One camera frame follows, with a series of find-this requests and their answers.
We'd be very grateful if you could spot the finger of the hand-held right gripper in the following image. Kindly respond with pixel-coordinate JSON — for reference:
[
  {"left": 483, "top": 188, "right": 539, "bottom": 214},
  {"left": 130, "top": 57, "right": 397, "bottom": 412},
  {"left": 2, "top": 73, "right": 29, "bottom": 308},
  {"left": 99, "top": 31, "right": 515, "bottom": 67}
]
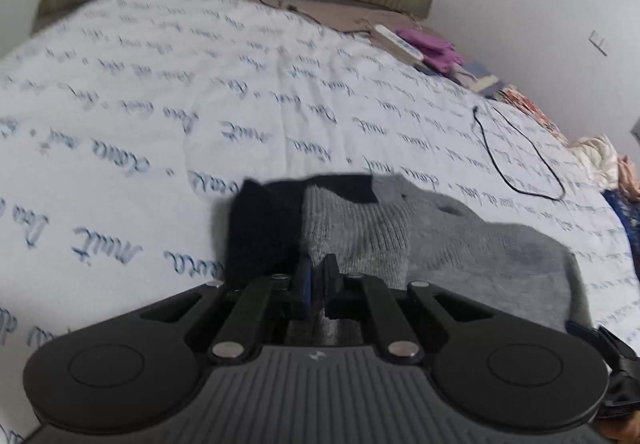
[{"left": 566, "top": 320, "right": 632, "bottom": 375}]

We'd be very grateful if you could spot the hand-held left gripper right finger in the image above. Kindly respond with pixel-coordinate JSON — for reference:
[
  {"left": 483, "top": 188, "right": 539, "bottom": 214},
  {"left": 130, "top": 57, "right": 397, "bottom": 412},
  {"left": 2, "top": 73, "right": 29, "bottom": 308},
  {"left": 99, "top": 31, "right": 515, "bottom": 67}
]
[{"left": 323, "top": 253, "right": 506, "bottom": 359}]

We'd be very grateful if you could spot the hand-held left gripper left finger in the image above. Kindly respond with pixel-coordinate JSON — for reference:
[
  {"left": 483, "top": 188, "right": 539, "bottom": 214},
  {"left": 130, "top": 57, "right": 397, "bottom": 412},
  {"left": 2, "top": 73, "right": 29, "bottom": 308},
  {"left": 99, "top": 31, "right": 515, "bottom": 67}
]
[{"left": 134, "top": 258, "right": 315, "bottom": 360}]

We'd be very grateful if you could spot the grey and navy knit sweater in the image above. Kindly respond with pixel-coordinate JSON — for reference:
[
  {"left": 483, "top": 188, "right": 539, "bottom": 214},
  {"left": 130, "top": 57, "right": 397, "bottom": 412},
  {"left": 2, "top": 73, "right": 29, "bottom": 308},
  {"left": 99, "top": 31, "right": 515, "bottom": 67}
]
[{"left": 225, "top": 172, "right": 596, "bottom": 350}]

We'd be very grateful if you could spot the dark blue cloth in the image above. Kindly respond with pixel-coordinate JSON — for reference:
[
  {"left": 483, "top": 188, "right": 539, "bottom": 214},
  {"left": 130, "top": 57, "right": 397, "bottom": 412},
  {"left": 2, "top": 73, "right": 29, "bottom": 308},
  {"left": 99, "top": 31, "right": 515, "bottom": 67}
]
[{"left": 601, "top": 188, "right": 640, "bottom": 270}]

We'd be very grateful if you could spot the pink cloth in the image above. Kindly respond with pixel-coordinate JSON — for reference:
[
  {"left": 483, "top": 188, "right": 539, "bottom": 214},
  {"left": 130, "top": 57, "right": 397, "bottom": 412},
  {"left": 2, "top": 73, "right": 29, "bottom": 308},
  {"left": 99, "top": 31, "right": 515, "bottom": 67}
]
[{"left": 616, "top": 153, "right": 640, "bottom": 201}]

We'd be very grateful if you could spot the cream crumpled cloth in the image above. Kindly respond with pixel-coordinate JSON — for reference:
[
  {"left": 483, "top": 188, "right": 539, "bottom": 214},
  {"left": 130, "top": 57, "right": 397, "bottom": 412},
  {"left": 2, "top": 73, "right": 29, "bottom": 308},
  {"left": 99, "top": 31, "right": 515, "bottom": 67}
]
[{"left": 574, "top": 134, "right": 622, "bottom": 187}]

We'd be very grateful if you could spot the red floral cloth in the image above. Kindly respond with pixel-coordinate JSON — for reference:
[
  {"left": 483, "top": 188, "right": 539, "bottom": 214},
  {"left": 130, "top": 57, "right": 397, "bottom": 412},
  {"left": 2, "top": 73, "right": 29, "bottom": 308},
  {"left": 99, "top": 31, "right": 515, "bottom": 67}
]
[{"left": 494, "top": 83, "right": 572, "bottom": 146}]

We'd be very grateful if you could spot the white script-printed bedsheet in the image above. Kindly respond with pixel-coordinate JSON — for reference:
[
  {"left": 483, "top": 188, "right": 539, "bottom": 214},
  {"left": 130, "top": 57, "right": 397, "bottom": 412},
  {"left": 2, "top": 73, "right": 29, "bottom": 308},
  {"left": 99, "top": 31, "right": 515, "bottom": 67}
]
[{"left": 0, "top": 0, "right": 640, "bottom": 444}]

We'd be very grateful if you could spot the blue book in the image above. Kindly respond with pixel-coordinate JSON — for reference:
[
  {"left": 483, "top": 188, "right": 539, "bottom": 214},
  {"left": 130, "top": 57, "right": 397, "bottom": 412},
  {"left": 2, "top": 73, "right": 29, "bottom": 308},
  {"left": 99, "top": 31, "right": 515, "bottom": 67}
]
[{"left": 451, "top": 65, "right": 502, "bottom": 98}]

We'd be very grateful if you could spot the purple cloth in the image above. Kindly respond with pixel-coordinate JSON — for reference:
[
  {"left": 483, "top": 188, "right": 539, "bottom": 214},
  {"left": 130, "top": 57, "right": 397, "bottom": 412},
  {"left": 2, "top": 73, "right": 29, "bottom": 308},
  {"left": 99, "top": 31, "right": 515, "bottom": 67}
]
[{"left": 396, "top": 27, "right": 464, "bottom": 73}]

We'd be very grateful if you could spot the dusty pink mattress sheet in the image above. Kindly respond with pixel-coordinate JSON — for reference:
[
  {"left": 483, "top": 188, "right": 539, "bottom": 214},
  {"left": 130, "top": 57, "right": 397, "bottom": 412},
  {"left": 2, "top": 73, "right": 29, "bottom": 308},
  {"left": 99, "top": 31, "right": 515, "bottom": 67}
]
[{"left": 192, "top": 0, "right": 441, "bottom": 36}]

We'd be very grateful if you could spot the white wall switch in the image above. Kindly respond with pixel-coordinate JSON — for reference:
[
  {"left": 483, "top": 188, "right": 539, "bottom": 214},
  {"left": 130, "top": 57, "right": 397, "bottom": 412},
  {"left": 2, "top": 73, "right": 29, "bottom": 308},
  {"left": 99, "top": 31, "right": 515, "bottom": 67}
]
[{"left": 588, "top": 29, "right": 609, "bottom": 57}]

